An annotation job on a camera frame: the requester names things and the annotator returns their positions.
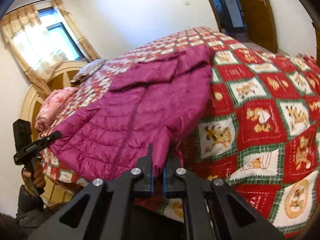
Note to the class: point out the person's left forearm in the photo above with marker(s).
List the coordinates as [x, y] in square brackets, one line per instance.
[30, 205]

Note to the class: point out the brown wooden door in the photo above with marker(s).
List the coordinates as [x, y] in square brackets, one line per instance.
[257, 20]

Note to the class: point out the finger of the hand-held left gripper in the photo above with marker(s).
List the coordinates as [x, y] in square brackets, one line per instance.
[47, 141]

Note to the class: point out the striped pillow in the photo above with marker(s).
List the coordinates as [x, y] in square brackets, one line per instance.
[88, 70]

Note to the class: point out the wooden headboard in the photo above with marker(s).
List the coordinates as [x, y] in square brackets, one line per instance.
[58, 80]

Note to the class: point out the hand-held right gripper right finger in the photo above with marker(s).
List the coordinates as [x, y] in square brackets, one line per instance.
[164, 185]

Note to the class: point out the person's left hand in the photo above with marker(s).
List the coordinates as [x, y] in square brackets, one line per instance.
[38, 176]

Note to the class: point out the beige patterned curtain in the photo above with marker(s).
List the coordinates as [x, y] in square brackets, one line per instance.
[80, 32]
[27, 65]

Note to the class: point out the brown door frame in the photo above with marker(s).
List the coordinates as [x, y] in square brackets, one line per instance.
[212, 7]

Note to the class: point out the window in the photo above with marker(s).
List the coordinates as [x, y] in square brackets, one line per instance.
[63, 35]

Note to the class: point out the magenta puffer jacket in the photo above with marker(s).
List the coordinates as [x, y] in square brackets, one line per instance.
[130, 105]

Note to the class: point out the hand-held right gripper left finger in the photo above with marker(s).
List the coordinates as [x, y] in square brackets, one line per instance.
[151, 185]

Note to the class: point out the red printed bed blanket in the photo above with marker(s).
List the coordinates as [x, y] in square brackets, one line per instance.
[262, 120]

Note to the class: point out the pink floral quilt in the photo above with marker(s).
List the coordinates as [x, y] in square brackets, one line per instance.
[53, 105]

